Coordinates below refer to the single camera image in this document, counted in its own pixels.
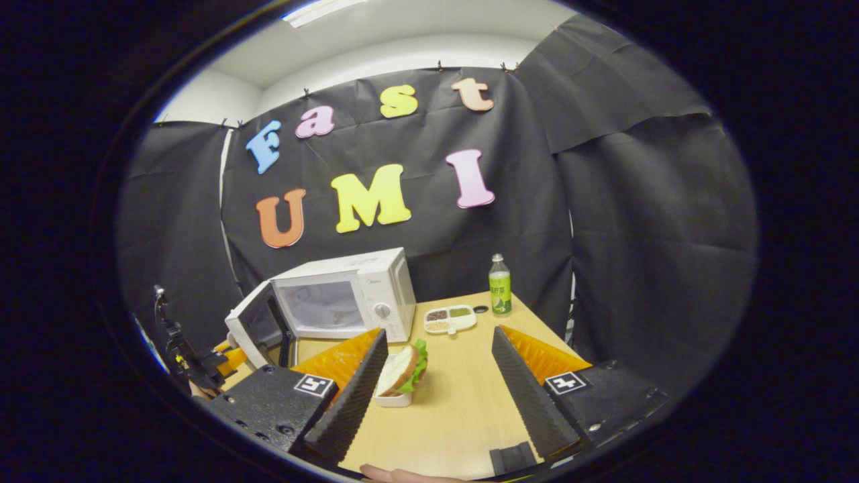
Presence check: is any white divided snack plate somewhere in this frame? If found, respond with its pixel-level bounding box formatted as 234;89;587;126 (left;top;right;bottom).
423;305;478;335

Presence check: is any white microwave oven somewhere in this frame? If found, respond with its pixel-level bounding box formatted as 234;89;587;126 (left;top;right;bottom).
225;247;417;370

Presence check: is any sandwich with lettuce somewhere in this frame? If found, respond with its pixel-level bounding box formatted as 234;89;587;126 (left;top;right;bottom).
376;339;429;396

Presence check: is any long ceiling light panel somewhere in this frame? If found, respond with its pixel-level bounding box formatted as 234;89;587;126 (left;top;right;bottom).
282;0;370;28

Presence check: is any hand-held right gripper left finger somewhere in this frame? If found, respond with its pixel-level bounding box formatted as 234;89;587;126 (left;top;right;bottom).
195;327;389;468

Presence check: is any green drink bottle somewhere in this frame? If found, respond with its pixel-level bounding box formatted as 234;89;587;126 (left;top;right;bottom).
489;254;512;317

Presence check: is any black backdrop cloth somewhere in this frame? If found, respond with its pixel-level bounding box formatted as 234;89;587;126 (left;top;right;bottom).
117;13;759;396

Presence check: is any small white rectangular dish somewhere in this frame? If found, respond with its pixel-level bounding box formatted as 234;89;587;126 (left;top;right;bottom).
372;354;414;409

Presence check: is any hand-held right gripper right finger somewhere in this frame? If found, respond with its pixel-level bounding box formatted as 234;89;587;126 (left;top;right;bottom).
491;325;670;466

